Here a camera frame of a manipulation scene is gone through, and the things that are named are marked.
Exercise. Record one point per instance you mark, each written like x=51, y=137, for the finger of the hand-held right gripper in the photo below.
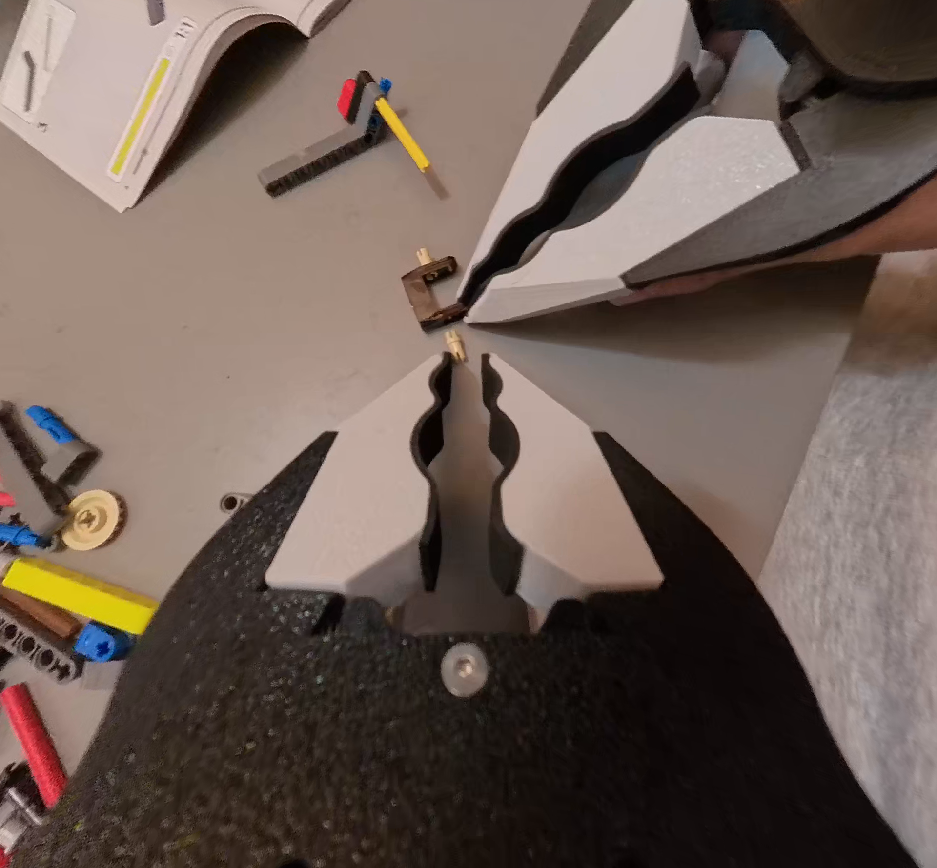
x=681, y=202
x=607, y=92

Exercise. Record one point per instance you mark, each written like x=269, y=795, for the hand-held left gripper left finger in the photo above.
x=359, y=509

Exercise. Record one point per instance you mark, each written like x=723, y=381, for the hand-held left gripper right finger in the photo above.
x=578, y=517

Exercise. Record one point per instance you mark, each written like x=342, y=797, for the black U-shaped lego piece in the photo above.
x=419, y=290

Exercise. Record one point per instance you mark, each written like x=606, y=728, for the grey T-shaped lego beam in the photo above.
x=233, y=501

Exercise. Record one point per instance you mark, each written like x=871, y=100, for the pile of mixed lego pieces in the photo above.
x=80, y=593

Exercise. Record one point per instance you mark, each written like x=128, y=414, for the person's right hand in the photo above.
x=878, y=238

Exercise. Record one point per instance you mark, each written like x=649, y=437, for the grey beam yellow axle assembly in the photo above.
x=315, y=162

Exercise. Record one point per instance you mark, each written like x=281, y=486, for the open instruction booklet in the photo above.
x=110, y=41

